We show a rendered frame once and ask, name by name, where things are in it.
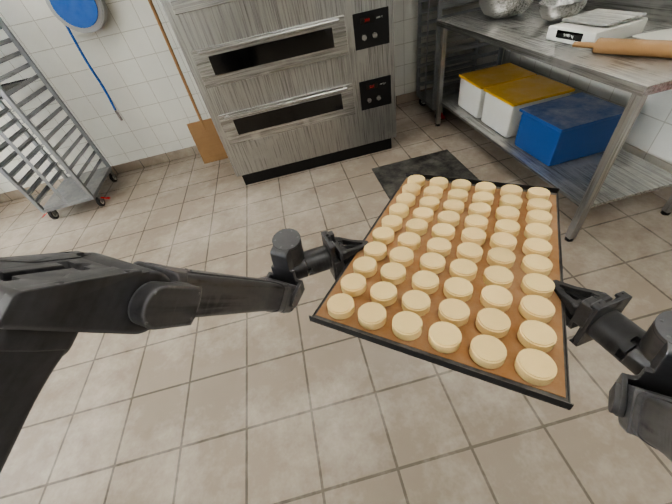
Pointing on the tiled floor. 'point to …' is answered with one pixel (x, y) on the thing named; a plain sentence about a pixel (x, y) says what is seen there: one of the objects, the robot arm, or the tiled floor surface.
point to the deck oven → (291, 78)
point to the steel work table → (653, 81)
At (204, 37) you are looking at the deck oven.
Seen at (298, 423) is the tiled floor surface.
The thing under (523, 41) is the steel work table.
